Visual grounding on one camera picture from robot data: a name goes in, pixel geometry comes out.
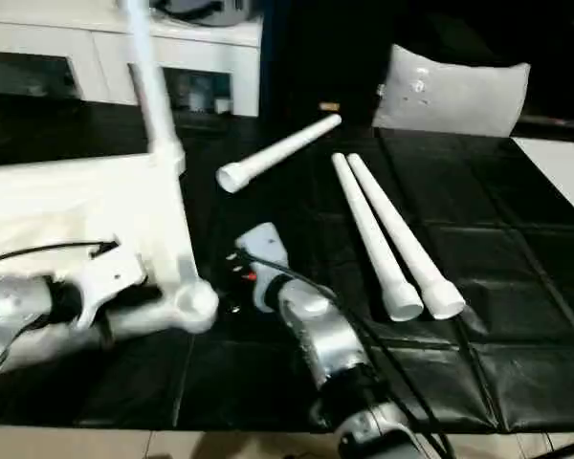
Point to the white plastic table top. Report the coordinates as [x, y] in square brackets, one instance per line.
[86, 206]

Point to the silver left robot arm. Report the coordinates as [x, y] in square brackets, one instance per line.
[19, 311]

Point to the white cabinet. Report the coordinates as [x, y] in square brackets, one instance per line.
[77, 53]

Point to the grey bag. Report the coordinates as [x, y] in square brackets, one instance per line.
[215, 10]

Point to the black work mat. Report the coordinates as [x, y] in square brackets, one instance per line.
[364, 382]

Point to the small yellow label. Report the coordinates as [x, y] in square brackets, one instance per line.
[330, 106]

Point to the white plastic table leg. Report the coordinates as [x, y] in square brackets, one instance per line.
[282, 151]
[373, 234]
[402, 234]
[153, 86]

